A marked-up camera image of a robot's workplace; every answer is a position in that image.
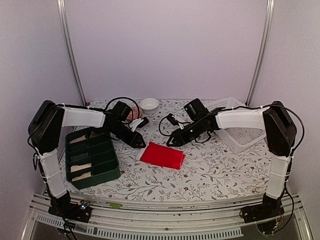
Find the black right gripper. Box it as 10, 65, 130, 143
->
167, 118, 205, 147

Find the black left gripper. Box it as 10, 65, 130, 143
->
108, 122, 147, 148

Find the khaki tan underwear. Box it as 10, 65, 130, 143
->
89, 131, 105, 139

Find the red garment with white print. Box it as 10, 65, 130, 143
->
137, 141, 186, 170

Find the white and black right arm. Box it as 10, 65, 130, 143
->
166, 98, 300, 223

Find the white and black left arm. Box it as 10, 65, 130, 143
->
27, 100, 146, 223

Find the beige rolled underwear top slot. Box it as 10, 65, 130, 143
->
69, 135, 87, 144

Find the grey striped rolled underwear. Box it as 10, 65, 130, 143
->
70, 152, 90, 162

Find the cream rolled underwear front slot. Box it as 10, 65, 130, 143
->
71, 172, 92, 182

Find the cream rolled underwear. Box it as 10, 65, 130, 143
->
70, 163, 92, 173

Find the pink patterned small bowl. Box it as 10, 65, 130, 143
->
126, 106, 143, 121

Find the white ceramic bowl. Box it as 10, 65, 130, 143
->
139, 98, 160, 115

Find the white plastic laundry basket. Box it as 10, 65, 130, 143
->
204, 97, 266, 154

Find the floral patterned table mat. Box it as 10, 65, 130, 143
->
56, 98, 276, 202

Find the dark green divided organizer tray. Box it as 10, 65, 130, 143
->
65, 127, 121, 190

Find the green tape scrap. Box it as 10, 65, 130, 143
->
107, 202, 122, 209

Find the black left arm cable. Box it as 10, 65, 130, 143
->
104, 96, 140, 118

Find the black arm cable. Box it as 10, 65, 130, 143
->
158, 113, 191, 137
104, 96, 140, 118

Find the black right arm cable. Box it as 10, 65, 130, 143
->
158, 113, 191, 137

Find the aluminium front rail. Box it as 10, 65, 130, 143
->
21, 192, 315, 240

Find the left aluminium frame post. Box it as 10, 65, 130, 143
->
56, 0, 87, 106

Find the aluminium frame post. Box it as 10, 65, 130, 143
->
245, 0, 275, 106
56, 0, 87, 106

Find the right aluminium frame post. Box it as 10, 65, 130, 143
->
245, 0, 275, 106

